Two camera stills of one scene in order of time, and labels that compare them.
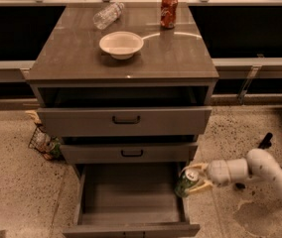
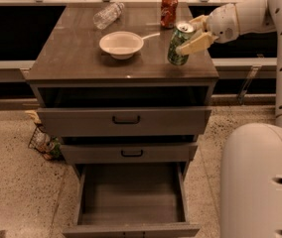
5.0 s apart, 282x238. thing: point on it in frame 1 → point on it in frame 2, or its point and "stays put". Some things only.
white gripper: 217,172 → 222,23
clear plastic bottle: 107,15 stays put
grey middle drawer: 167,153 stays put
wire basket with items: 44,143 stays put
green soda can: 186,181 → 182,31
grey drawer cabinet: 125,89 stays put
